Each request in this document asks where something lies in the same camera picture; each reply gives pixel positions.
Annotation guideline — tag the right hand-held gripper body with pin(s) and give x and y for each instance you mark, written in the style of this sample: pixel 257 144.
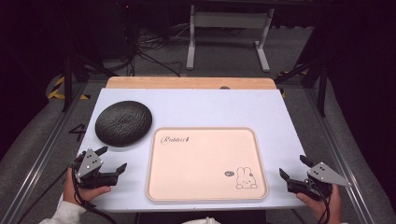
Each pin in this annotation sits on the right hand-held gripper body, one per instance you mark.
pixel 323 175

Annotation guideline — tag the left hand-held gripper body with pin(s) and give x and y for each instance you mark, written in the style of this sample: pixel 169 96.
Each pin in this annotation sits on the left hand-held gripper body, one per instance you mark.
pixel 90 163

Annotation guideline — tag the person's right hand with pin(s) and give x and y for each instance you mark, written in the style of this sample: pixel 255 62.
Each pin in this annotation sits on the person's right hand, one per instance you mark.
pixel 323 210

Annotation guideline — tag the person's left hand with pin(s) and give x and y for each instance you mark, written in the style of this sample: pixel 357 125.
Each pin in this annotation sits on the person's left hand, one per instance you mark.
pixel 74 196

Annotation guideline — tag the black round plate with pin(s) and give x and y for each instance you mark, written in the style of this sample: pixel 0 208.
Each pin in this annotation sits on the black round plate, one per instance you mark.
pixel 123 123

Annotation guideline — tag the yellow black floor tape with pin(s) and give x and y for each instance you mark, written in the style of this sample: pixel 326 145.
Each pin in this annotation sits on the yellow black floor tape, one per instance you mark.
pixel 292 73
pixel 56 90

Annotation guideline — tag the pink tray with rabbit print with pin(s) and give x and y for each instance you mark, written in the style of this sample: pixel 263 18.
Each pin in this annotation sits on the pink tray with rabbit print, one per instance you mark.
pixel 205 165

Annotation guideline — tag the black tripod stand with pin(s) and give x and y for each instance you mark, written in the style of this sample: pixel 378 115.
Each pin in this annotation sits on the black tripod stand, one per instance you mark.
pixel 68 77
pixel 320 81

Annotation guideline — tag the person's white clothing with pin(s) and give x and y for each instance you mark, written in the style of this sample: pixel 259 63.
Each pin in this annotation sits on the person's white clothing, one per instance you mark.
pixel 200 221

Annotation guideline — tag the white table board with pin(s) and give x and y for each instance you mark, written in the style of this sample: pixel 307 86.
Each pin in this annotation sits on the white table board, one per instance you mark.
pixel 202 105

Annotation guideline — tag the wooden table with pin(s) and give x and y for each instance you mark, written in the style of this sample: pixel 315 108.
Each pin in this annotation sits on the wooden table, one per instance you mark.
pixel 186 83

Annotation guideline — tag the aluminium floor rail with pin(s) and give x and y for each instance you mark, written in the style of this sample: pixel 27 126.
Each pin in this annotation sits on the aluminium floor rail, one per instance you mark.
pixel 339 155
pixel 34 168

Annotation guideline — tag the white metal desk frame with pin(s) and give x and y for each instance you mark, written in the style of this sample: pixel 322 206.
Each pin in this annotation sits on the white metal desk frame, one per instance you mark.
pixel 230 20

